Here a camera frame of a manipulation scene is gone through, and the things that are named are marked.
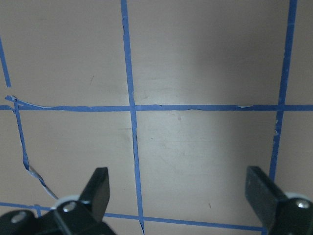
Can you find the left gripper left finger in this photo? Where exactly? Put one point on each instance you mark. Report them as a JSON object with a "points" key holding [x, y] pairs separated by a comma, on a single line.
{"points": [[96, 194]]}

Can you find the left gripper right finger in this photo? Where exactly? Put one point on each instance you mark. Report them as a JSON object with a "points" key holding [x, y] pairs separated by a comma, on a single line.
{"points": [[263, 195]]}

